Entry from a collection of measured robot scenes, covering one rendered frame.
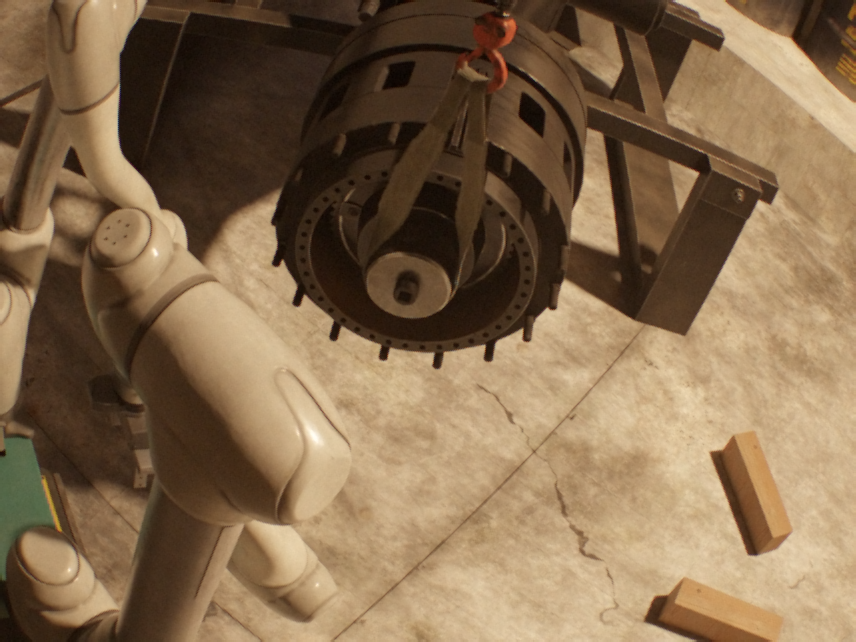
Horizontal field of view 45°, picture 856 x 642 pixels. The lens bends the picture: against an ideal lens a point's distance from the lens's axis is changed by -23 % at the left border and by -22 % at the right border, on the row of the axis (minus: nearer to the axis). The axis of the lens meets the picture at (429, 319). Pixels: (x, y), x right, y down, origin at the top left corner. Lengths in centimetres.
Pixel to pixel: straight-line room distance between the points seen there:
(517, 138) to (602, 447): 131
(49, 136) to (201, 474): 81
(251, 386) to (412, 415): 215
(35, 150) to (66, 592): 69
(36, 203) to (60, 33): 48
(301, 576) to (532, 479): 166
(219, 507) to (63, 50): 64
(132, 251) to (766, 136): 387
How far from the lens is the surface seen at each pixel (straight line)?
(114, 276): 104
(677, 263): 352
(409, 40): 233
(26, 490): 188
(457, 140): 203
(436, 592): 283
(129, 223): 106
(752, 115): 470
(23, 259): 187
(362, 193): 223
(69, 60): 142
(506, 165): 207
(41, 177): 177
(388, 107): 214
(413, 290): 213
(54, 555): 150
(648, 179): 410
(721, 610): 301
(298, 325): 322
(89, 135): 150
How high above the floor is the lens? 230
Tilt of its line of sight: 43 degrees down
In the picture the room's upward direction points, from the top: 24 degrees clockwise
